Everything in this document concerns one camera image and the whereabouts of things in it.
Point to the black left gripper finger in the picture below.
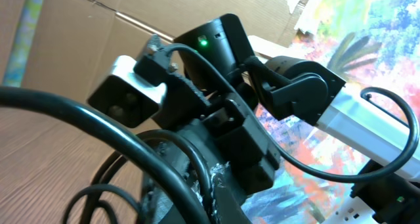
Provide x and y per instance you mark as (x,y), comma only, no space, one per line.
(226,209)

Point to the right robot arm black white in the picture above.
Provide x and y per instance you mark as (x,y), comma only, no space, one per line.
(219,58)

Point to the colourful cloth at wall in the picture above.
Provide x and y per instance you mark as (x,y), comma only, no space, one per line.
(368,43)

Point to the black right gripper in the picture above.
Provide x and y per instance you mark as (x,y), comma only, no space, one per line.
(229,134)

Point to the white tape strips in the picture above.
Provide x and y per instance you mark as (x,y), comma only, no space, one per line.
(288,27)

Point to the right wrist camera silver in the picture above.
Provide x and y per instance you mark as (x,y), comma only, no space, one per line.
(140,88)

